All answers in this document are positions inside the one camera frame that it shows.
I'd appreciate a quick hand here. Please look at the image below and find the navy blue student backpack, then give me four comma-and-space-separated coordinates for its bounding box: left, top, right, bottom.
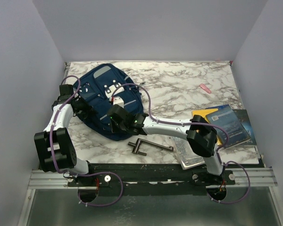
73, 64, 144, 141

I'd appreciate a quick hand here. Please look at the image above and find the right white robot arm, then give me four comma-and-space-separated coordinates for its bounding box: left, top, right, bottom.
108, 105, 225, 185

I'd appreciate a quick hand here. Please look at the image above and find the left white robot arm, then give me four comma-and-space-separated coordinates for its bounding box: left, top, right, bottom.
34, 84, 96, 186

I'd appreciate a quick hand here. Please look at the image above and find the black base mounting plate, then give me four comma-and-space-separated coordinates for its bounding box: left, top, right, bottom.
37, 163, 267, 197

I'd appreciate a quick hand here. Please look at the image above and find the clear plastic pencil case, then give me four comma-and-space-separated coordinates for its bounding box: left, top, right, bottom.
172, 137, 205, 170

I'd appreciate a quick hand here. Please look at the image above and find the yellow notebook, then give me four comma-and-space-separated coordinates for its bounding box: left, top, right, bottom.
191, 108, 224, 146

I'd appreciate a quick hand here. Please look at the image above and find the pink eraser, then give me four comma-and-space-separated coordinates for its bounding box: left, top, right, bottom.
200, 83, 212, 94

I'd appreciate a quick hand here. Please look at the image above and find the dark blue book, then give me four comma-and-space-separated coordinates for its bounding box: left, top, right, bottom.
206, 106, 250, 148

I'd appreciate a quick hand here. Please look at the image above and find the black starry book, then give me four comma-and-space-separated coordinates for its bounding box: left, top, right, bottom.
233, 109, 257, 146

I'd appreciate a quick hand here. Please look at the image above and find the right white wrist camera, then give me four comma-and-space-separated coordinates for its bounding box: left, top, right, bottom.
109, 96, 124, 108

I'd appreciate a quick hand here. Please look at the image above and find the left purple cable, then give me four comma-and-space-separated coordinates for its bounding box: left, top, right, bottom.
49, 75, 125, 208

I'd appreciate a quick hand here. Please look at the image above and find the purple cable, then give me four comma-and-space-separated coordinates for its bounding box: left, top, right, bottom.
110, 82, 252, 205
49, 75, 125, 208

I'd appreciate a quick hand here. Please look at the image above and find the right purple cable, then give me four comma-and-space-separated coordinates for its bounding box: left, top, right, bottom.
110, 82, 252, 205

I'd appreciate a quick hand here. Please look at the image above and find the aluminium rail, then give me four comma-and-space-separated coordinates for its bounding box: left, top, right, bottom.
28, 168, 278, 190

